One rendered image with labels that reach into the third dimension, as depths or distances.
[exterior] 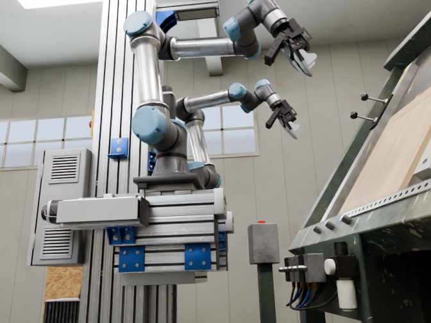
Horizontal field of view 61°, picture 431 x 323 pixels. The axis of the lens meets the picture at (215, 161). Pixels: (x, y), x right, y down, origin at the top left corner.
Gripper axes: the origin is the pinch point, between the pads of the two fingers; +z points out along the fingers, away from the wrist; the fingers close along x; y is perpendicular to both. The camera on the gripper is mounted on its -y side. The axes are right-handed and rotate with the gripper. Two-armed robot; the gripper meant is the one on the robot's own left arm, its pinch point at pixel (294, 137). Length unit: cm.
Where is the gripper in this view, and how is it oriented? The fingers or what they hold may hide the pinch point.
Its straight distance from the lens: 187.1
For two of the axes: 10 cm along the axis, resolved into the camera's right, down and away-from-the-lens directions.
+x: 1.3, 2.9, 9.5
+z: 4.9, 8.2, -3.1
